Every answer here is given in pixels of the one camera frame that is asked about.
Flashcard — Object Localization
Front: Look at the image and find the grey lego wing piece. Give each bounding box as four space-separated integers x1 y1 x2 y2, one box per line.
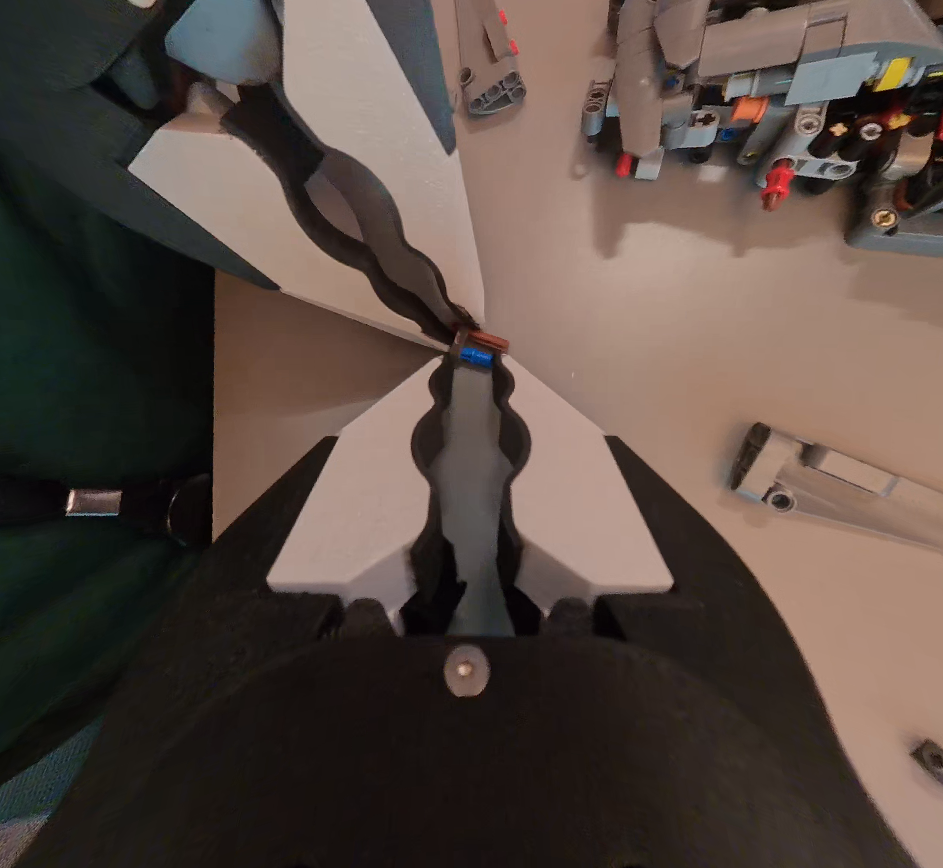
451 0 527 117

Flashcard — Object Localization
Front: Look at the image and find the grey black lego spaceship model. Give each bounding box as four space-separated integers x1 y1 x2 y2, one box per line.
578 0 943 257

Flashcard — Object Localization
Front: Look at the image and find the grey lego wing dark connector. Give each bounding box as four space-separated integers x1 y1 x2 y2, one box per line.
729 422 943 552

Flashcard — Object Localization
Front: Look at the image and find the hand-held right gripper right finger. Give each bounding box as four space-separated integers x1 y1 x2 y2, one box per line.
492 352 675 629

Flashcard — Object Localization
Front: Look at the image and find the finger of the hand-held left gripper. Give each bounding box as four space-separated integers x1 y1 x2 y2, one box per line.
276 0 487 330
127 83 454 353

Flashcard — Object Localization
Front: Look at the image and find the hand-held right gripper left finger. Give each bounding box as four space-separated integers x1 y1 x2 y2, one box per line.
265 356 469 632

